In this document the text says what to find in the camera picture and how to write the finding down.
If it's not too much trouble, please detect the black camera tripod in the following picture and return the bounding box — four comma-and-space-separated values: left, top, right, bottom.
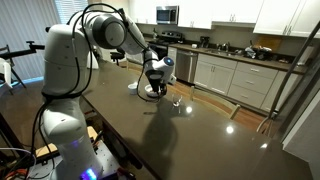
0, 41, 45, 87

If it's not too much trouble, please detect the black office chair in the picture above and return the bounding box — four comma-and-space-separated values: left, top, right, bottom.
111, 48, 125, 64

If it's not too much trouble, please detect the clear drinking glass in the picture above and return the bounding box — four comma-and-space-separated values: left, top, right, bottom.
172, 94, 182, 107

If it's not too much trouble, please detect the stainless dishwasher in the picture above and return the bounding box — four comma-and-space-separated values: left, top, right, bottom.
175, 49, 198, 83

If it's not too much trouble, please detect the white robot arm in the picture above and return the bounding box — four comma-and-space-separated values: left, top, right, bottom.
41, 10, 174, 180

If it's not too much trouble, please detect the stainless microwave oven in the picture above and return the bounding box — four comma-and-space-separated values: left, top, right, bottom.
156, 6, 179, 25

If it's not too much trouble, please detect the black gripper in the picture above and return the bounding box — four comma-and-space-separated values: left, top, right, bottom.
149, 79, 167, 98

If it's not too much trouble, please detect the black kitchen stove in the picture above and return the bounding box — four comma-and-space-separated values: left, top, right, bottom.
149, 31, 184, 60

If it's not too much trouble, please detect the black coffee maker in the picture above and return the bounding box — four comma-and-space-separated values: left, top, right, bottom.
200, 36, 210, 48

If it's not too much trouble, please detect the small white cup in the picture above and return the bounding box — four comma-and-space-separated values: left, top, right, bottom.
128, 83, 138, 95

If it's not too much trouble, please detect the wooden chair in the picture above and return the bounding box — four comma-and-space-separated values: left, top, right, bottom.
190, 86, 240, 120

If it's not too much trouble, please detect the white ceramic bowl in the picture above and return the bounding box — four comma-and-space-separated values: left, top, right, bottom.
145, 84, 159, 98

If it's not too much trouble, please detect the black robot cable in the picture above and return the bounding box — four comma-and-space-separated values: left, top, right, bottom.
29, 3, 164, 180

